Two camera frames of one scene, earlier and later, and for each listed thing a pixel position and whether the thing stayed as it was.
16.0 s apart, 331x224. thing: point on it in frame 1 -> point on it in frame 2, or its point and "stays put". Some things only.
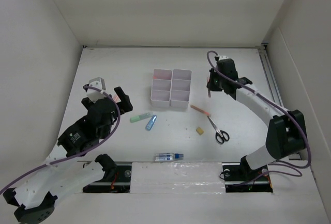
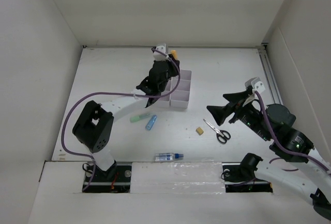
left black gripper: [125, 104] -> [171, 64]
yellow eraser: [199, 131] stays put
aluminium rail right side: [272, 84] stays put
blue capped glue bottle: [167, 157] stays put
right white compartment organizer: [180, 88] stays put
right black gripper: [210, 83] -> [220, 112]
